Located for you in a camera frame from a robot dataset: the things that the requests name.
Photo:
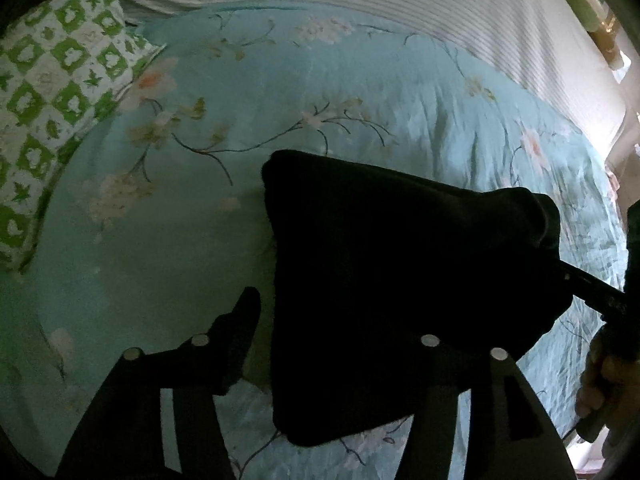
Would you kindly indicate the black pants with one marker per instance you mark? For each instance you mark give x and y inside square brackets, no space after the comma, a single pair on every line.
[390,260]

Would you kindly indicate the green checked pillow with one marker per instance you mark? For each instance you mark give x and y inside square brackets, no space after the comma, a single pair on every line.
[60,85]

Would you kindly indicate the white striped bed cover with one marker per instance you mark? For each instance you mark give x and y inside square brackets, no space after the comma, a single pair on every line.
[450,0]

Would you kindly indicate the floral light blue bed sheet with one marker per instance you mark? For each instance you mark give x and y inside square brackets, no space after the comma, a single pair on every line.
[350,100]

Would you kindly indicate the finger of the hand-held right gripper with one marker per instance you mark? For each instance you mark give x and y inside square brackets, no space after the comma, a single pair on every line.
[590,291]

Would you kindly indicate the gold framed headboard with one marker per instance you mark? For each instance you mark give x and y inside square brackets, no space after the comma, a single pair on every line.
[607,35]

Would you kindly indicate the person's right hand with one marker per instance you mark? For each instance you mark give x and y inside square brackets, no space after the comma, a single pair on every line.
[597,385]

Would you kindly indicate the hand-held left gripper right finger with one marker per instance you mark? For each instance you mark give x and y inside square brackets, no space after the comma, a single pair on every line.
[445,405]

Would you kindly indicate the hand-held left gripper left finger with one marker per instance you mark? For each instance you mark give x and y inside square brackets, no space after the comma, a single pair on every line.
[239,332]

